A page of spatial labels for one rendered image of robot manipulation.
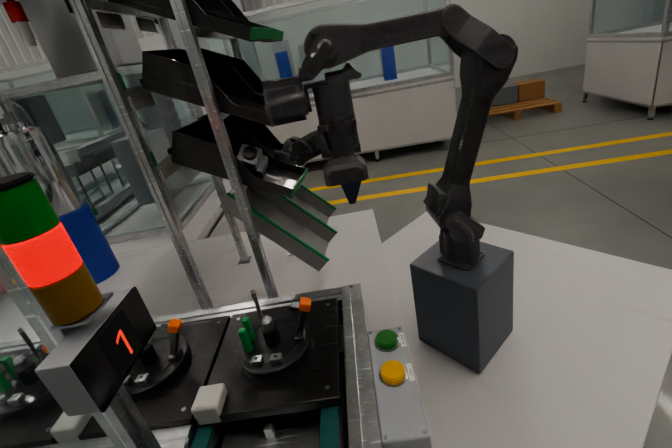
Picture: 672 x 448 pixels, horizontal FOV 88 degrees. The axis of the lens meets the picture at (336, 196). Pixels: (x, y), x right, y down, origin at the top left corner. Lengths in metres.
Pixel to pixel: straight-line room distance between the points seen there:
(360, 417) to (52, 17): 1.76
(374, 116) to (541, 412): 3.98
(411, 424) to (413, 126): 4.12
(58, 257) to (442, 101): 4.33
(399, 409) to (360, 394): 0.07
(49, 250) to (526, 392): 0.73
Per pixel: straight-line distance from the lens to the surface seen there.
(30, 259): 0.45
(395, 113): 4.47
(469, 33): 0.57
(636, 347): 0.91
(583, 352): 0.87
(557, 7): 10.00
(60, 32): 1.89
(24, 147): 1.43
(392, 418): 0.62
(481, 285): 0.66
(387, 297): 0.95
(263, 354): 0.71
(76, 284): 0.46
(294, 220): 0.95
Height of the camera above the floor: 1.47
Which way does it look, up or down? 23 degrees down
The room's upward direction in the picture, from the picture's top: 12 degrees counter-clockwise
